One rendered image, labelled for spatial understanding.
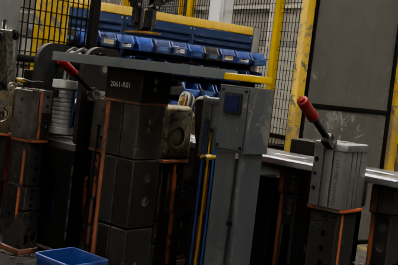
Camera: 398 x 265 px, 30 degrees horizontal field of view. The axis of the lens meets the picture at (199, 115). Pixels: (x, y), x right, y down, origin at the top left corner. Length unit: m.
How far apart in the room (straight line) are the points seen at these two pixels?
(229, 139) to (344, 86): 3.65
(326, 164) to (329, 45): 3.44
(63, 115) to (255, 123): 0.65
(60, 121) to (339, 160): 0.73
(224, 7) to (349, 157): 5.38
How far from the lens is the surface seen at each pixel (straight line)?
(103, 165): 1.45
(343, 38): 4.83
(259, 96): 1.24
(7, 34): 2.07
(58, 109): 1.77
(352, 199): 1.36
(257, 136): 1.25
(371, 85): 5.06
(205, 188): 1.48
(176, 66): 1.28
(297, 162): 1.50
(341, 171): 1.31
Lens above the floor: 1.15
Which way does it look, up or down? 3 degrees down
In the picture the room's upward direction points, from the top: 7 degrees clockwise
